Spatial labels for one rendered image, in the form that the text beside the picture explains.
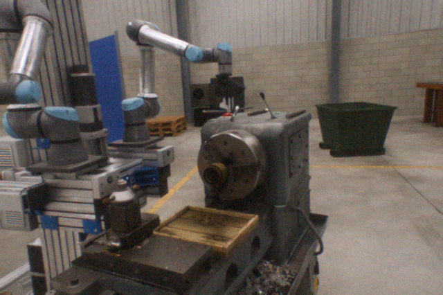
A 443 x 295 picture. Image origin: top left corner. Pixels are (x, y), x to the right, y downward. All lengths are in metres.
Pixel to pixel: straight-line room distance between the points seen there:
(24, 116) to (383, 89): 11.00
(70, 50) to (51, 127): 0.46
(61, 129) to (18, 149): 0.45
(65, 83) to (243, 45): 10.20
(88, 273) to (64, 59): 1.02
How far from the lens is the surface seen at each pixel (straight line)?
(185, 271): 0.99
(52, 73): 1.78
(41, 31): 1.50
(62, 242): 2.00
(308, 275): 2.11
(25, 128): 1.60
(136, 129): 1.92
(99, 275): 1.18
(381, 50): 11.82
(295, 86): 11.57
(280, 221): 1.71
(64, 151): 1.55
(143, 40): 1.89
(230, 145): 1.51
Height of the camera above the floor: 1.48
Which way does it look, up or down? 11 degrees down
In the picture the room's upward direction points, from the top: 3 degrees counter-clockwise
